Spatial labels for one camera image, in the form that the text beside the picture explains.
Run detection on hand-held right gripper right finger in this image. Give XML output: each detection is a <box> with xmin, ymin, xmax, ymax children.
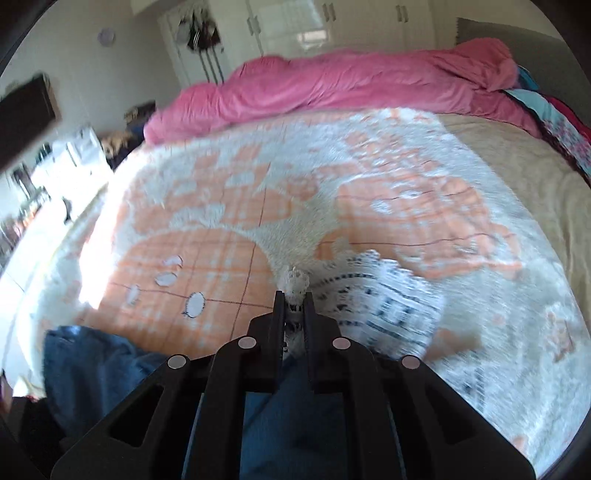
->
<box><xmin>302</xmin><ymin>292</ymin><xmax>536</xmax><ymax>480</ymax></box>

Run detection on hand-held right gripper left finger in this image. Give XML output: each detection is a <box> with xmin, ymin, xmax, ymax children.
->
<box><xmin>51</xmin><ymin>291</ymin><xmax>287</xmax><ymax>480</ymax></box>

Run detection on blue denim pants lace trim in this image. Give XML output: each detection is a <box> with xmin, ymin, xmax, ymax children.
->
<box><xmin>44</xmin><ymin>249</ymin><xmax>446</xmax><ymax>480</ymax></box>

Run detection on orange and white fleece blanket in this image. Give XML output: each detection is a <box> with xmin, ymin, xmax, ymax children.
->
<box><xmin>28</xmin><ymin>106</ymin><xmax>587</xmax><ymax>467</ymax></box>

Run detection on pink duvet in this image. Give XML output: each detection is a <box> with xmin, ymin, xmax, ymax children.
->
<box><xmin>143</xmin><ymin>38</ymin><xmax>543</xmax><ymax>146</ymax></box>

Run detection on brown clothes pile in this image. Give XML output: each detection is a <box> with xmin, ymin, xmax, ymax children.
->
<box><xmin>102</xmin><ymin>131</ymin><xmax>134</xmax><ymax>158</ymax></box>

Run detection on white dresser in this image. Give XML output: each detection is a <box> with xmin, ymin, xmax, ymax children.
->
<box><xmin>0</xmin><ymin>127</ymin><xmax>114</xmax><ymax>287</ymax></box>

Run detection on beige bed sheet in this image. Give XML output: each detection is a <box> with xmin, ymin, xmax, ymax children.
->
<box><xmin>438</xmin><ymin>113</ymin><xmax>591</xmax><ymax>324</ymax></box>

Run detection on white wardrobe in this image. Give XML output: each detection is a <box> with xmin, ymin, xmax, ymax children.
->
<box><xmin>157</xmin><ymin>0</ymin><xmax>437</xmax><ymax>88</ymax></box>

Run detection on hanging bags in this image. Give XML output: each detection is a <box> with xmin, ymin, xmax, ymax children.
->
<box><xmin>178</xmin><ymin>11</ymin><xmax>222</xmax><ymax>51</ymax></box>

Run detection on grey headboard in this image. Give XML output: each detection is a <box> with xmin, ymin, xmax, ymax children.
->
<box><xmin>455</xmin><ymin>17</ymin><xmax>591</xmax><ymax>112</ymax></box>

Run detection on black wall television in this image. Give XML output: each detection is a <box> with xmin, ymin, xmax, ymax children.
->
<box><xmin>0</xmin><ymin>74</ymin><xmax>63</xmax><ymax>169</ymax></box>

